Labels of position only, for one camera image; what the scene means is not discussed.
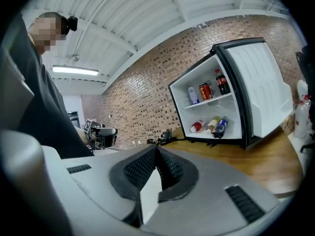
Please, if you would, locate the ceiling tube light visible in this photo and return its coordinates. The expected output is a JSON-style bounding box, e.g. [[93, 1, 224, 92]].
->
[[52, 65, 99, 76]]

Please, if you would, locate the white mini fridge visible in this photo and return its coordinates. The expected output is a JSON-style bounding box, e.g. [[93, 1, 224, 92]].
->
[[168, 37, 294, 149]]

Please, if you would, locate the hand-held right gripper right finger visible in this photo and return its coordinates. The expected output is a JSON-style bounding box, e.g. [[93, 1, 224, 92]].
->
[[143, 145, 283, 236]]

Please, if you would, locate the dark soda bottle blue label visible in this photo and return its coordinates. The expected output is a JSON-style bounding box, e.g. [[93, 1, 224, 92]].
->
[[212, 116, 229, 139]]

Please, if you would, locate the black head-mounted camera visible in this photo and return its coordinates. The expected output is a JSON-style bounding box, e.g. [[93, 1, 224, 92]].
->
[[65, 15, 79, 32]]

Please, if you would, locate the yellow drink bottle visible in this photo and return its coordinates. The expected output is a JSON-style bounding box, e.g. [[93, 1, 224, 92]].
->
[[206, 116, 221, 135]]

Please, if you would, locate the dark background cabinet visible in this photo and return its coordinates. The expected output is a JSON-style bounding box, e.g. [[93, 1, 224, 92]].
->
[[67, 111, 82, 129]]

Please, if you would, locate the red soda can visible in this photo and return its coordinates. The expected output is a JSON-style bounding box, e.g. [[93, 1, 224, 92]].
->
[[199, 82, 214, 101]]

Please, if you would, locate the white bottle blue label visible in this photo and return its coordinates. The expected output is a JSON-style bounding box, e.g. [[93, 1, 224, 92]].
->
[[188, 86, 200, 105]]

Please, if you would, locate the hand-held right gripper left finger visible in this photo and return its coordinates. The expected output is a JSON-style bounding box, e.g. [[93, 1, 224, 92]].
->
[[41, 144, 158, 236]]

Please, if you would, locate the person in black shirt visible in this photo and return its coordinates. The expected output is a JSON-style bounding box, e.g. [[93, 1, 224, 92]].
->
[[1, 13, 95, 160]]

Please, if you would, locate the clear water jug red cap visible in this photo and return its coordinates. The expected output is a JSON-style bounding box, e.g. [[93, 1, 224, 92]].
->
[[293, 94, 312, 139]]

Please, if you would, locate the person's head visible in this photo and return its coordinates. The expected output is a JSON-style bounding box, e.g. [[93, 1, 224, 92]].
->
[[28, 11, 68, 55]]

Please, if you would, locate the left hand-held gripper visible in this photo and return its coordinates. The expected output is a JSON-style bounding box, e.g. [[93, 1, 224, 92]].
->
[[83, 118, 118, 151]]

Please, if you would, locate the red bottle white label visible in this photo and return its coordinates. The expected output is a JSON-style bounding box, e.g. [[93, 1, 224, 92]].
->
[[189, 118, 207, 133]]

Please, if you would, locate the white water jug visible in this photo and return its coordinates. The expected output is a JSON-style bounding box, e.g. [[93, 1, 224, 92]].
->
[[296, 79, 309, 103]]

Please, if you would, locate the dark soda bottle red label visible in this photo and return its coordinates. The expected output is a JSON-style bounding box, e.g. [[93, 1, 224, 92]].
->
[[215, 69, 231, 96]]

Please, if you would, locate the person's left forearm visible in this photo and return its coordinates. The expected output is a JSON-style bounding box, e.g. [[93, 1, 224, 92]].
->
[[74, 126, 89, 146]]

